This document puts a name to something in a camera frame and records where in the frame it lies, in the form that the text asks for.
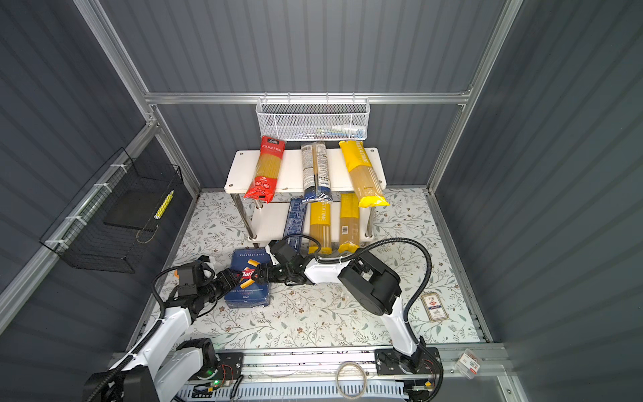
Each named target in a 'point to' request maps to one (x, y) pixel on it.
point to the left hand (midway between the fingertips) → (238, 278)
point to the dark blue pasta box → (248, 293)
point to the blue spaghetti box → (295, 223)
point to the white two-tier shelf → (270, 220)
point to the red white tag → (469, 363)
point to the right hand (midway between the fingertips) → (260, 277)
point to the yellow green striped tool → (162, 208)
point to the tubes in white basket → (339, 131)
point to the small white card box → (434, 306)
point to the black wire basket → (107, 226)
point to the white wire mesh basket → (314, 119)
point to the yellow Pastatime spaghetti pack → (321, 228)
